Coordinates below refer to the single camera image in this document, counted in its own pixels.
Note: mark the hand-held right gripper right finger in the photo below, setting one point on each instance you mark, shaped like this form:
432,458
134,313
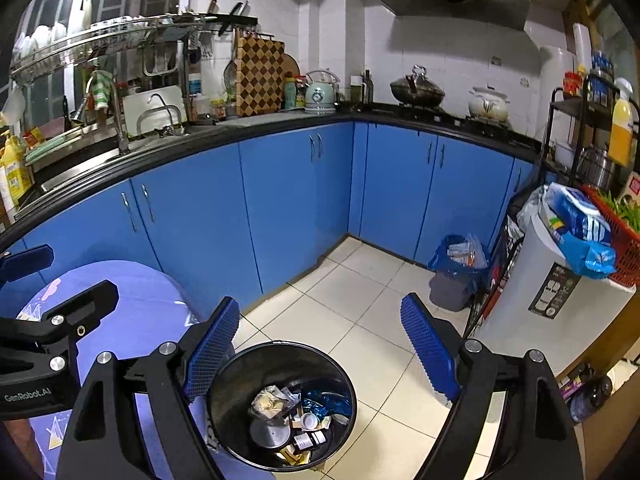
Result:
430,350

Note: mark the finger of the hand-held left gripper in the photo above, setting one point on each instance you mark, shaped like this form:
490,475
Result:
90,300
25,262

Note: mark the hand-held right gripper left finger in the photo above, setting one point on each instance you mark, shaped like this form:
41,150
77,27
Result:
212,350

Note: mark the black trash bin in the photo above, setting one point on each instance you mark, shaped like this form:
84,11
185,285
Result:
280,360

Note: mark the person's left forearm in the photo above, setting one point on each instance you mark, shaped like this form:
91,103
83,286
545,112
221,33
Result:
20,452

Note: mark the blue printed tablecloth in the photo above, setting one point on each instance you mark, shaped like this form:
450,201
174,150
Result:
150,290

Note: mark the grey bin with blue bag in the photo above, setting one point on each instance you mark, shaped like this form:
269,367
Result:
452,290

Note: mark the yellow detergent bottle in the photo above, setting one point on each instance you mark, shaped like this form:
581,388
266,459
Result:
15,170

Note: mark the white floor appliance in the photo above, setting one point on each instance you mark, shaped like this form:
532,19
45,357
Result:
520,310

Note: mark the round metal tin lid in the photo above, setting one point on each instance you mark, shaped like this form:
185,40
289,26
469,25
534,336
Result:
270,434

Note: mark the blue foil wrapper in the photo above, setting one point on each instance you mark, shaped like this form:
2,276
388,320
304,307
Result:
325,402

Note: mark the green drainer tray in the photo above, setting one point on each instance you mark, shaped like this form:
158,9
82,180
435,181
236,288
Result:
50,147

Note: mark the steel sink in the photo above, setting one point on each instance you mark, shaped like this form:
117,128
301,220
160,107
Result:
90,160

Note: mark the purple box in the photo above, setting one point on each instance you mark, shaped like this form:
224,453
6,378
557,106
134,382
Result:
572,387

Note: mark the white plastic scoop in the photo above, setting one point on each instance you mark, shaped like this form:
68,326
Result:
12,102

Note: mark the steel kitchen faucet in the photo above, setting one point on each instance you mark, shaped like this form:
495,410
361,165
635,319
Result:
119,125

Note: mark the blue kitchen base cabinets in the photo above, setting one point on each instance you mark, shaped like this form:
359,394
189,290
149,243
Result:
290,200

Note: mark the dark blue floor bottle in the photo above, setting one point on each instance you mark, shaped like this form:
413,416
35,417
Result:
592,400

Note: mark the white plastic bag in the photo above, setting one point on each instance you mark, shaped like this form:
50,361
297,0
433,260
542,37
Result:
532,210

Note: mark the white water filter box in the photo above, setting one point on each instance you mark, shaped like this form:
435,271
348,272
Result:
132,107

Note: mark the green white dishcloth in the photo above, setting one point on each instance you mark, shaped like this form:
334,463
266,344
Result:
101,90

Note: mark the blue plastic package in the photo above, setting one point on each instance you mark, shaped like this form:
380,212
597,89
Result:
585,235

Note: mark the small curved filter tap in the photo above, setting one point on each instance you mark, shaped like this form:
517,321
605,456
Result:
170,115

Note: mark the red plastic basket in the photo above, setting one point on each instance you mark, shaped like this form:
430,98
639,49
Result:
627,260

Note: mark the row of white dishes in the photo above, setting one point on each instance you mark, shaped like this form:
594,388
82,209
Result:
40,40

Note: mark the black gas stove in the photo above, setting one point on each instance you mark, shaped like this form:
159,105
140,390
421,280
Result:
455,117

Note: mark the green vegetables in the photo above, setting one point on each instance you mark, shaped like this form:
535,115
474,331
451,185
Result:
622,210

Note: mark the white bowl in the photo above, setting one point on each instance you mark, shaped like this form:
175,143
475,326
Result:
565,152

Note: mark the white jar blue label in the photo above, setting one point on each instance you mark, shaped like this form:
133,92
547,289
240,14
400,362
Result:
195,85

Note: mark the steel pot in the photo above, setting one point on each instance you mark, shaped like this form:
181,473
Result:
597,170

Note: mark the stainless dish rack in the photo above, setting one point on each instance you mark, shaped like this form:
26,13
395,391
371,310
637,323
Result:
125,32

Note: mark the white ceramic pot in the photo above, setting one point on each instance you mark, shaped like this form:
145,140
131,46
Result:
489,105

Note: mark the black metal shelf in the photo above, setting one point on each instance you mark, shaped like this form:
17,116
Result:
550,125

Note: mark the red white carton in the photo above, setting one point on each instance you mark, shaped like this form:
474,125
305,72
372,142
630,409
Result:
632,187

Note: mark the dark wok with lid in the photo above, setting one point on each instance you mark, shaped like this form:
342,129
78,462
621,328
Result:
417,90

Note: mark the hanging strainer ladle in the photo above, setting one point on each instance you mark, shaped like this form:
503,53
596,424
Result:
230,72

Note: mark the dark oil bottle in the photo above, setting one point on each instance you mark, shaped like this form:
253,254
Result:
368,90

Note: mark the mint green kettle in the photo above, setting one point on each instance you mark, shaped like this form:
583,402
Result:
320,95

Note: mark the checkered cutting board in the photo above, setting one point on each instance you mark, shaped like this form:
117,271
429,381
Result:
260,75

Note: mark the yellow spray bottle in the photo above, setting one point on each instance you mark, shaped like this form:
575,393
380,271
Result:
621,130

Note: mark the round wooden board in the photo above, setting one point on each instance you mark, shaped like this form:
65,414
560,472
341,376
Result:
292,65

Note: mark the red lid jar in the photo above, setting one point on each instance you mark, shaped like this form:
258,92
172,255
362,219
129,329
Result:
573,85

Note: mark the white cylinder tank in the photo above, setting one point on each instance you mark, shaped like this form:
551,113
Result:
555,75

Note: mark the blue can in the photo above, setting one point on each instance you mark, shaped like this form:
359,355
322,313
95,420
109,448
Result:
602,75

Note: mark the white roll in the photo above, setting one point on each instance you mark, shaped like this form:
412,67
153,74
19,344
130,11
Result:
582,47

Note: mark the black knife rail with knives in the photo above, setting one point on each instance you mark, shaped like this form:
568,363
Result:
235,20

